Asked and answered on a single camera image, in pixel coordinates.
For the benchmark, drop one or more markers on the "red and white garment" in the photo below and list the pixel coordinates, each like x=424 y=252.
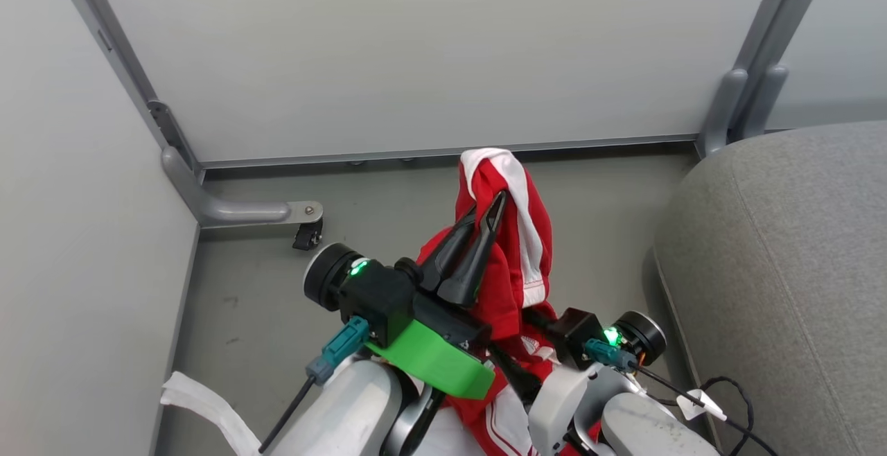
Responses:
x=509 y=269

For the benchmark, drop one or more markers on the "grey double partition post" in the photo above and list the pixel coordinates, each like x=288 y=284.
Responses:
x=755 y=82

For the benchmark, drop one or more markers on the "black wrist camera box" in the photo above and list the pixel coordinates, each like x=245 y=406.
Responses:
x=378 y=296
x=581 y=335

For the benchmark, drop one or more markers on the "black caster wheel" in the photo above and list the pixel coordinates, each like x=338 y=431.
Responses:
x=308 y=235

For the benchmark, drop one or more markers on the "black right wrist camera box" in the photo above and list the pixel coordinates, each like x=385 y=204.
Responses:
x=581 y=335

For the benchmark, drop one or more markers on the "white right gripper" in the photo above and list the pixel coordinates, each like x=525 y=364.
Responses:
x=561 y=400

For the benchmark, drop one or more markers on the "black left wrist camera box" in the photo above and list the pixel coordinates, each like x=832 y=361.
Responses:
x=378 y=296

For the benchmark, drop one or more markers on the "metal caster wheel bracket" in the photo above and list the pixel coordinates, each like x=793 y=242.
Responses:
x=222 y=210

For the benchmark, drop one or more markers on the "white fabric strip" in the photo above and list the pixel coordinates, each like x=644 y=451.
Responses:
x=208 y=404

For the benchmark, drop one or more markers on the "grey fabric sofa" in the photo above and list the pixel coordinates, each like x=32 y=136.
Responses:
x=776 y=276

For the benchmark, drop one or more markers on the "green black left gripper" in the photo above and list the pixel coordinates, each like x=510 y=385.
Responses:
x=436 y=362

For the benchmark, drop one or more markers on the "grey partition base rail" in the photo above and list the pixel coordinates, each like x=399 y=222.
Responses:
x=443 y=151

